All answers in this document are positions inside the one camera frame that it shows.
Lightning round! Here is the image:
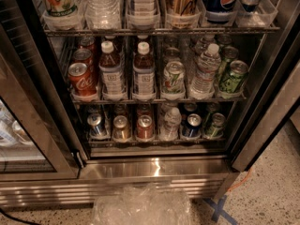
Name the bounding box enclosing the clear plastic tray right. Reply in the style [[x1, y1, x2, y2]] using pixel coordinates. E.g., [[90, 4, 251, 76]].
[[235, 0, 278, 27]]

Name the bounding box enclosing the glass fridge door left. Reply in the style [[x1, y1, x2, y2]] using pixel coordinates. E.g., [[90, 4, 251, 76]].
[[0, 30, 79, 183]]

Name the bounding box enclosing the pepsi can top shelf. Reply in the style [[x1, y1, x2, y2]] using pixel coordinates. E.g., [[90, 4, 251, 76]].
[[203, 0, 236, 23]]

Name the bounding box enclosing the front 7up can middle shelf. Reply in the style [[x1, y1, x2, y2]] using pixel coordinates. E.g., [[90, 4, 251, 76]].
[[162, 61, 185, 94]]

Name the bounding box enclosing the clear water bottle top shelf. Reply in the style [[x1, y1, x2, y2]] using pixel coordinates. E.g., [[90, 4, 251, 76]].
[[84, 0, 121, 30]]

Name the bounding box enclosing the clear plastic bag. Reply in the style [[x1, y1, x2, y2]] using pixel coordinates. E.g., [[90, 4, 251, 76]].
[[91, 185, 191, 225]]

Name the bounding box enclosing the front coca-cola can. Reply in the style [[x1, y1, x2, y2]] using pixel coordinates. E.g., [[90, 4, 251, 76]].
[[67, 63, 97, 97]]

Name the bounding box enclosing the left brown tea bottle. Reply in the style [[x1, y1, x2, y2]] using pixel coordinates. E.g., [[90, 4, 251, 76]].
[[98, 41, 125, 95]]

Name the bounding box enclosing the blue silver can bottom shelf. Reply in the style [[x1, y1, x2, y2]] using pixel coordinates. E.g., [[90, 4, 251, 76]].
[[87, 113, 107, 136]]

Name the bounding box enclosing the green can bottom shelf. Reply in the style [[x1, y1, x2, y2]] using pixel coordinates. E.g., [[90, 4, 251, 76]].
[[204, 112, 226, 139]]

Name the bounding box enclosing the pepsi can shelf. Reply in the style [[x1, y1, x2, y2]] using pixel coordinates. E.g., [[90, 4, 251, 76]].
[[182, 113, 202, 138], [203, 0, 236, 23]]

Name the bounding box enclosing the right brown tea bottle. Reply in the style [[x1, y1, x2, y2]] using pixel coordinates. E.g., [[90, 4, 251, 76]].
[[133, 42, 155, 95]]

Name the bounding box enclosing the pepsi can bottom shelf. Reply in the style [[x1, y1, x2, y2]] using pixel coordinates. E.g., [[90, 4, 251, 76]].
[[182, 113, 202, 138]]

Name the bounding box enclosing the red can bottom shelf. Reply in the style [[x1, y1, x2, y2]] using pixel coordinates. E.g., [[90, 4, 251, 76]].
[[137, 115, 154, 139]]

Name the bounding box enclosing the stainless steel fridge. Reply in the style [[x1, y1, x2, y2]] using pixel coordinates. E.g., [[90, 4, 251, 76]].
[[0, 0, 300, 207]]

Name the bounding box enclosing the brown tea bottle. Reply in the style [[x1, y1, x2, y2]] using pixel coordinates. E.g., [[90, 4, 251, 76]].
[[133, 42, 155, 95], [98, 41, 125, 95]]

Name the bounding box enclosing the black cable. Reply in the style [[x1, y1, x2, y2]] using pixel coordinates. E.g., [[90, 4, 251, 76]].
[[0, 207, 41, 225]]

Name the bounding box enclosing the orange cable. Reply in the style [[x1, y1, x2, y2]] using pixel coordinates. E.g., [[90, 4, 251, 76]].
[[227, 167, 253, 193]]

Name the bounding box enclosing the coca-cola can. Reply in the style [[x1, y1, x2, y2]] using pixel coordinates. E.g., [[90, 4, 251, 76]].
[[72, 48, 93, 67], [67, 63, 97, 97], [78, 36, 97, 54]]

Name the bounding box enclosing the gold can bottom shelf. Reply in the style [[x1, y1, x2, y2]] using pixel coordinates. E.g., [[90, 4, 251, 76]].
[[112, 115, 129, 140]]

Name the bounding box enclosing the green can shelf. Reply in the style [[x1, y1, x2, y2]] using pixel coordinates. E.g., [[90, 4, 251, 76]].
[[216, 46, 239, 81], [204, 112, 226, 139], [218, 60, 248, 94]]

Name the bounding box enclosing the water bottle middle shelf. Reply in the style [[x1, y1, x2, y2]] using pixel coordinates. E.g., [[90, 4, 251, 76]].
[[189, 43, 221, 94]]

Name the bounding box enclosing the front green can middle shelf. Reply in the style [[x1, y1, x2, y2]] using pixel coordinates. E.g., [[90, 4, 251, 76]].
[[218, 60, 248, 94]]

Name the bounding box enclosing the water bottle bottom shelf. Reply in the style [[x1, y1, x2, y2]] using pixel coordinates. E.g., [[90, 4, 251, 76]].
[[160, 107, 182, 141]]

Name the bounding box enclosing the white labelled bottle top shelf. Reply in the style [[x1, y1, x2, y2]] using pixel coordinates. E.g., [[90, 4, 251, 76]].
[[128, 0, 158, 17]]

